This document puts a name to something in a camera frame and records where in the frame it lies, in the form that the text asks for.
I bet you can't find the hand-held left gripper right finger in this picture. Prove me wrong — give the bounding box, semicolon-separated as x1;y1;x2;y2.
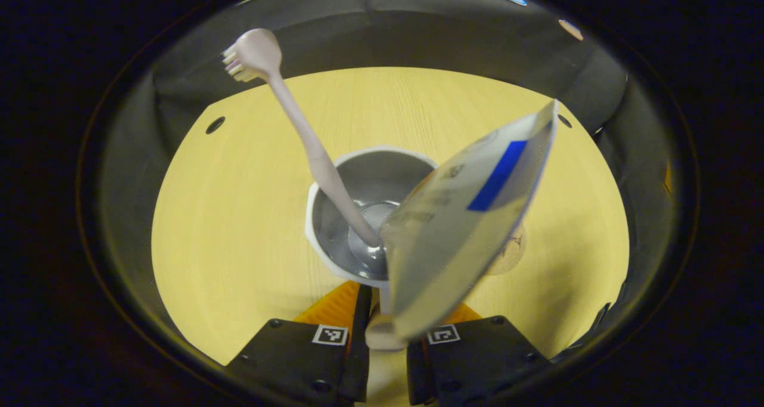
406;303;551;406

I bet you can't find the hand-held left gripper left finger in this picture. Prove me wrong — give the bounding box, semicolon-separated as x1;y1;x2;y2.
226;280;373;405

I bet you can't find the round brown coaster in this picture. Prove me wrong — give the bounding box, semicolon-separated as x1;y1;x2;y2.
485;221;528;276

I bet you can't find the white toothpaste tube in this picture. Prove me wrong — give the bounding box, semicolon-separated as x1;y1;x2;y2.
380;99;559;341

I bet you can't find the white cup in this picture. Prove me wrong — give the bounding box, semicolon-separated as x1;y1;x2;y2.
304;146;440;352

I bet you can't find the pale pink toothbrush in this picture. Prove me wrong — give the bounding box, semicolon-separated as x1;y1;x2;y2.
221;28;383;248

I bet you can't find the light wooden desktop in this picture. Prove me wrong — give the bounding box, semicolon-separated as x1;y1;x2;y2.
151;67;630;405

